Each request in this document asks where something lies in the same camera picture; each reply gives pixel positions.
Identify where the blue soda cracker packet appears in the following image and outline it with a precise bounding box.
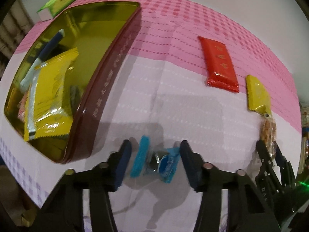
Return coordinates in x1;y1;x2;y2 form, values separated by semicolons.
19;29;65;93

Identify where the yellow square snack packet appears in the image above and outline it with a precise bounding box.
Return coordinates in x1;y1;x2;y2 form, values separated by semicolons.
246;75;272;116

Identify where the beige patterned curtain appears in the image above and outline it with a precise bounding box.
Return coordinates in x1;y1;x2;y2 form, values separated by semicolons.
0;0;34;78

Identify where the red snack packet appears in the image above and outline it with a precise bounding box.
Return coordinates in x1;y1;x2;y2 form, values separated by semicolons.
198;36;239;93

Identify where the blue candy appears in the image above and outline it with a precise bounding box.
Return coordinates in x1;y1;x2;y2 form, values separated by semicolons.
130;136;180;183

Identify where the green tissue pack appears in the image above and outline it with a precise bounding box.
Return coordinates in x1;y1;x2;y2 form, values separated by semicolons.
37;0;76;21

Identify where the pink checkered tablecloth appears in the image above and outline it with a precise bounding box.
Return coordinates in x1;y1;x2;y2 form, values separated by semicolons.
1;0;301;206

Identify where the yellow silver snack packet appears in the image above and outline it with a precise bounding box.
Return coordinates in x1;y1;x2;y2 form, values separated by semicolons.
24;48;79;141

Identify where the clear cookie snack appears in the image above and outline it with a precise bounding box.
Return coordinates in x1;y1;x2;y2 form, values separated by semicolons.
260;114;277;159

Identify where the gold toffee tin box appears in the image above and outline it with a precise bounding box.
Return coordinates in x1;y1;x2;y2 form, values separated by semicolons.
4;1;141;164

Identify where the pink patterned snack packet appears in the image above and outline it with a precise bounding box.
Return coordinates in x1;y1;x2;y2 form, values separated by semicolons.
17;93;27;123

